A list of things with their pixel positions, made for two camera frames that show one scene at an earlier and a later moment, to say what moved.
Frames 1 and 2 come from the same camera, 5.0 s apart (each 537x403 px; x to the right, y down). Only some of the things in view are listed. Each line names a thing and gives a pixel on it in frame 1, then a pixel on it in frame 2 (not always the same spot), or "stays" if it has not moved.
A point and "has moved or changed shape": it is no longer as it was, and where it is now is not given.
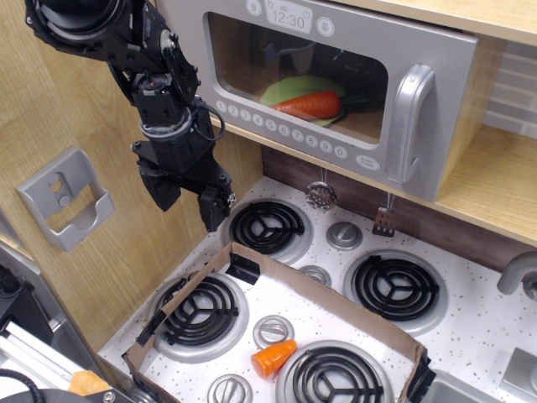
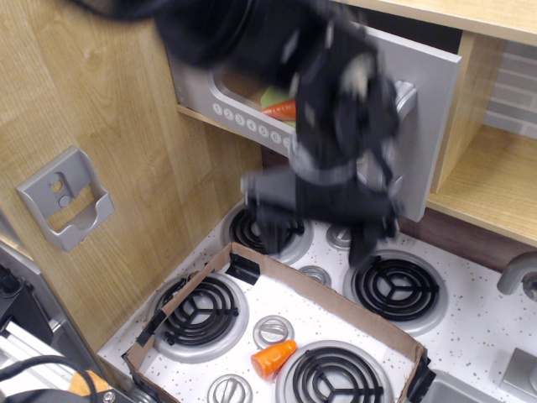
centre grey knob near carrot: (272, 329) stays
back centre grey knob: (344, 236) stays
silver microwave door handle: (414, 89) has moved or changed shape
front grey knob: (230, 388) stays
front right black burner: (336, 372) stays
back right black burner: (400, 285) stays
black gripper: (180, 154) → (361, 190)
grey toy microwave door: (389, 96) has moved or changed shape
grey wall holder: (66, 199) stays
